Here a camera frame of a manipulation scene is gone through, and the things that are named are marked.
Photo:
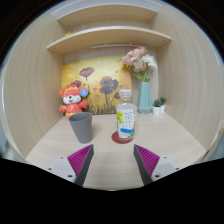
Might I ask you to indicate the light wooden shelf unit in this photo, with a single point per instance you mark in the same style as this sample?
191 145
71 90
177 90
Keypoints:
110 35

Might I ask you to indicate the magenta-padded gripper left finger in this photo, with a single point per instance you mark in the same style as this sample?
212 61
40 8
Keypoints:
75 163

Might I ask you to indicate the yellow poppy flower painting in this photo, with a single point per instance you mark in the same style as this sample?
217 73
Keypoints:
100 71

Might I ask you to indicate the grey mug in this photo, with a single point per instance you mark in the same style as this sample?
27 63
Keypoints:
81 128

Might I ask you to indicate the clear plastic drink bottle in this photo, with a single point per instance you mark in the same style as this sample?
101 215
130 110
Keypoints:
126 123

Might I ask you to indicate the tall teal vase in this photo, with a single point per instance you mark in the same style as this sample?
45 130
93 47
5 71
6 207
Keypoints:
145 98

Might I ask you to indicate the pink and white flower bouquet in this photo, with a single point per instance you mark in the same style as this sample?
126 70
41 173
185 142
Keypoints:
140 61

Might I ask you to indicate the red and white plush toy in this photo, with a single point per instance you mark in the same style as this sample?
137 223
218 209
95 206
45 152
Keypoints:
72 101

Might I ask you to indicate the white light bar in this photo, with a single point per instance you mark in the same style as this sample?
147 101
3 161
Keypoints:
116 46

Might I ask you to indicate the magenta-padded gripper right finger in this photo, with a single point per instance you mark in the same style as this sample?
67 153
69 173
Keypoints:
151 163

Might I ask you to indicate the flat round red coaster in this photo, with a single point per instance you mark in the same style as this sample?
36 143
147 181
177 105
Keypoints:
115 138

